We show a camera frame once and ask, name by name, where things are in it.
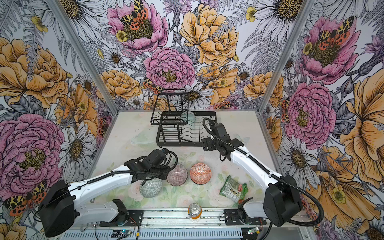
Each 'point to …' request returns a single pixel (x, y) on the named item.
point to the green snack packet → (232, 189)
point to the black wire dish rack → (176, 126)
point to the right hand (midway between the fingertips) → (212, 144)
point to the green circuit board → (120, 233)
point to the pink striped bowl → (178, 176)
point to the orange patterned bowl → (200, 173)
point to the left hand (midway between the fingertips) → (166, 175)
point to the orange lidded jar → (194, 211)
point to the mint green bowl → (188, 117)
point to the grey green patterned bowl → (151, 188)
